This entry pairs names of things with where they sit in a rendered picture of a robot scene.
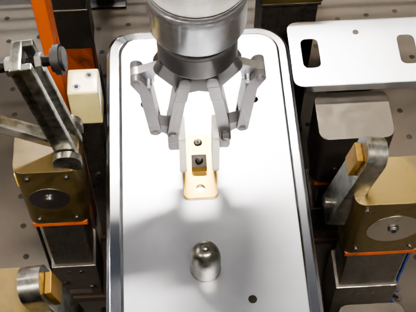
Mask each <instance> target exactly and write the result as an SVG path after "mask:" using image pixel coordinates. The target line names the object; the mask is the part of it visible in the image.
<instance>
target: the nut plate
mask: <svg viewBox="0 0 416 312"><path fill-rule="evenodd" d="M196 139H199V140H200V141H201V142H202V144H201V145H200V146H195V145H194V141H195V140H196ZM197 157H201V158H202V163H201V164H197V163H196V159H197ZM186 162H187V171H186V173H183V191H184V197H185V198H186V199H205V198H215V197H217V195H218V187H217V171H213V170H212V154H211V134H209V133H208V134H186ZM200 185H201V186H203V187H205V190H204V191H203V192H199V191H197V190H196V188H197V187H198V186H200Z"/></svg>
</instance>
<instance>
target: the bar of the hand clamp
mask: <svg viewBox="0 0 416 312"><path fill-rule="evenodd" d="M48 66H51V70H52V71H53V72H55V73H56V75H63V74H65V73H66V71H67V70H68V59H67V53H66V50H65V48H64V47H63V46H61V45H60V44H55V45H52V46H51V48H50V49H49V56H44V55H43V53H42V52H39V51H38V49H37V47H36V45H35V43H34V41H33V40H23V41H21V40H20V41H12V42H11V48H10V56H9V57H5V59H4V62H3V63H0V73H6V74H7V76H8V77H12V80H13V81H14V83H15V84H16V86H17V88H18V90H19V92H20V93H21V95H22V96H23V98H24V100H25V102H26V104H27V105H28V107H29V108H30V111H31V112H32V114H33V116H34V117H35V119H36V121H37V123H38V125H39V126H40V128H41V130H42V131H43V133H44V135H45V137H46V138H47V140H48V142H49V143H50V146H51V147H52V149H53V150H54V152H55V153H57V152H62V151H73V152H77V153H78V154H79V152H78V150H77V149H76V147H75V145H74V143H73V141H72V139H71V137H70V135H69V132H70V133H72V135H74V136H76V138H77V140H79V143H80V142H82V135H81V133H80V131H79V129H78V127H77V125H76V123H75V121H74V120H73V118H72V116H71V114H70V112H69V110H68V108H67V106H66V104H65V102H64V100H63V98H62V96H61V94H60V92H59V90H58V88H57V86H56V84H55V82H54V80H53V78H52V76H51V74H50V72H49V70H48V68H47V67H48Z"/></svg>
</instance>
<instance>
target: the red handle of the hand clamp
mask: <svg viewBox="0 0 416 312"><path fill-rule="evenodd" d="M0 134H4V135H7V136H11V137H16V138H18V139H23V140H25V141H30V142H34V143H37V144H41V145H45V146H48V147H51V146H50V143H49V142H48V140H47V138H46V137H45V135H44V133H43V131H42V130H41V128H40V126H39V125H36V124H32V123H28V122H25V121H21V120H18V119H14V118H10V117H8V116H3V115H0ZM69 135H70V137H71V139H72V141H73V143H74V145H75V146H76V144H77V138H76V136H74V135H72V133H70V132H69Z"/></svg>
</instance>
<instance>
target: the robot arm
mask: <svg viewBox="0 0 416 312"><path fill-rule="evenodd" d="M145 6H146V10H147V13H148V15H149V19H150V28H149V30H150V32H151V34H152V36H153V37H154V38H155V39H156V41H157V52H156V53H155V55H154V57H153V61H152V62H149V63H146V64H143V63H142V62H140V61H138V60H134V61H131V62H130V85H131V87H132V88H133V89H134V90H135V91H136V92H137V93H138V94H139V95H140V98H141V102H142V107H143V109H144V113H145V118H146V120H147V125H148V127H149V132H150V134H151V135H154V136H157V135H159V134H161V132H162V133H165V134H166V135H167V136H168V148H169V149H170V150H179V152H180V172H182V173H186V171H187V162H186V132H185V120H184V116H183V113H184V108H185V104H186V102H187V101H188V95H189V93H191V92H197V91H200V92H209V96H210V100H211V101H212V105H213V108H214V113H215V114H214V115H211V154H212V170H213V171H218V170H219V162H220V147H228V146H229V145H230V139H231V138H232V135H231V131H232V130H234V129H236V128H237V130H239V131H245V130H247V129H248V127H249V122H250V119H251V114H252V110H253V106H254V101H255V98H256V93H257V89H258V88H259V86H260V85H261V84H262V83H263V82H264V81H265V79H266V67H265V62H264V56H263V55H261V54H256V55H254V56H253V57H252V58H251V59H249V58H244V57H242V55H241V52H240V50H239V49H238V39H239V37H241V35H242V34H243V32H244V29H245V27H246V22H247V13H248V0H145ZM239 71H241V83H240V89H239V92H238V98H237V101H236V107H235V111H232V112H229V109H228V104H227V99H226V96H225V91H224V87H223V85H224V84H225V83H226V82H228V81H229V80H230V79H231V78H232V77H233V76H234V75H236V74H237V73H238V72H239ZM155 75H157V76H159V77H160V78H161V79H163V80H164V81H165V82H167V83H168V84H170V85H171V86H172V88H171V95H170V101H169V104H168V111H167V115H161V114H160V108H159V105H158V100H157V96H156V93H155V88H154V82H155Z"/></svg>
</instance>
